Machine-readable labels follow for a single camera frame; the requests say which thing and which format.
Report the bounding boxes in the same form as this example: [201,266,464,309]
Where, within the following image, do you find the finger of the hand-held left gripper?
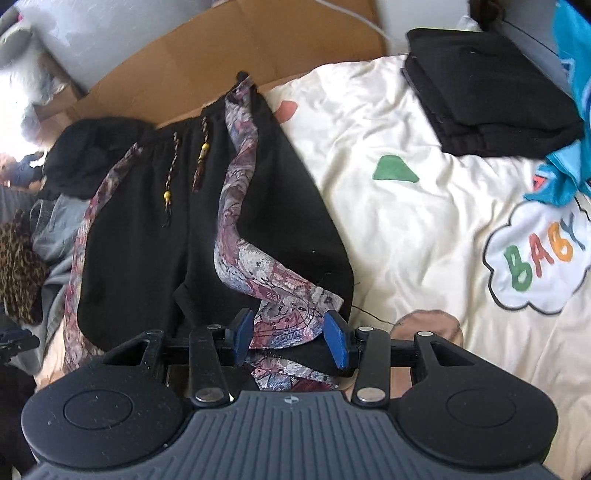
[0,318,41,366]

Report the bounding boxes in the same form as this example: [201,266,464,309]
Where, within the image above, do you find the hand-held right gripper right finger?
[323,310,469,408]

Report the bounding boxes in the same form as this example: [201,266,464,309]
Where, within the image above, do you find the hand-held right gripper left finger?
[105,308,256,408]

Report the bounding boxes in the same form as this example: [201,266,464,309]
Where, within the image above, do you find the black shorts with patterned stripes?
[62,71,356,393]

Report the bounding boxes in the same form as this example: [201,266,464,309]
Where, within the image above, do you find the stack of folded black clothes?
[401,28,586,160]

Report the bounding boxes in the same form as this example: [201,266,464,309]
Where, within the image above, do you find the leopard print cloth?
[0,210,51,325]

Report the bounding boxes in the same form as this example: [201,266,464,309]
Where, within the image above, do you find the grey denim garment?
[28,193,101,282]

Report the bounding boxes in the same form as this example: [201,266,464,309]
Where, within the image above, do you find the cream printed blanket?
[34,54,591,480]

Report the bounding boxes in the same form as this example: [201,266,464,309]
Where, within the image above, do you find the black fuzzy cloth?
[41,117,155,201]

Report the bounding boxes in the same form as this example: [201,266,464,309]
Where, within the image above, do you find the small cardboard box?
[31,53,88,136]

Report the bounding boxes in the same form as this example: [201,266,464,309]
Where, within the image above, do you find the blue printed garment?
[523,2,591,207]

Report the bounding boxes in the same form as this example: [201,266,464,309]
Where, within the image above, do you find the large brown cardboard sheet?
[69,0,389,131]

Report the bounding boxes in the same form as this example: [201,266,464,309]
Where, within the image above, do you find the clear bubble wrap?
[0,0,241,100]

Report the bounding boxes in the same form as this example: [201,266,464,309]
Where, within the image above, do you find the white cable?
[318,0,394,48]

